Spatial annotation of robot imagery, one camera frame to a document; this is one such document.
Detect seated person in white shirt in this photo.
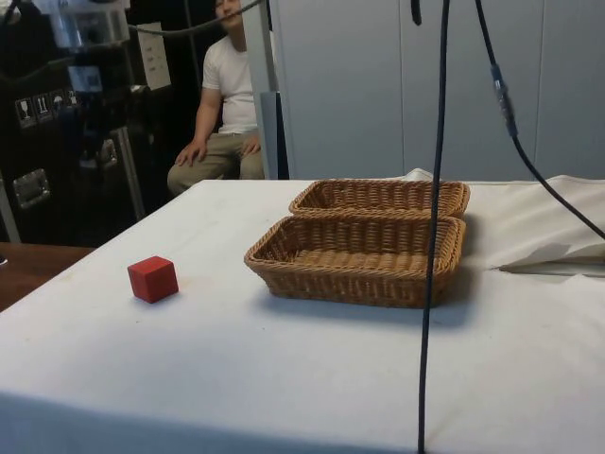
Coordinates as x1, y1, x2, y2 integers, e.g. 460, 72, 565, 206
167, 0, 266, 198

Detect pale lockers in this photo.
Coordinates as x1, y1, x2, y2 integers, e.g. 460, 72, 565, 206
271, 0, 605, 183

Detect wicker basket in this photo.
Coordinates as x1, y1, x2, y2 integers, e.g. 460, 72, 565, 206
243, 215, 468, 310
287, 178, 472, 221

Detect red cube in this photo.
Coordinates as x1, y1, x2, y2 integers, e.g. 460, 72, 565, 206
127, 255, 180, 304

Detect black cabinet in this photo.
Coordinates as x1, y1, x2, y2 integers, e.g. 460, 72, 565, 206
0, 0, 209, 247

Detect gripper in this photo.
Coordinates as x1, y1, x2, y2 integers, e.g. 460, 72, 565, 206
65, 46, 108, 96

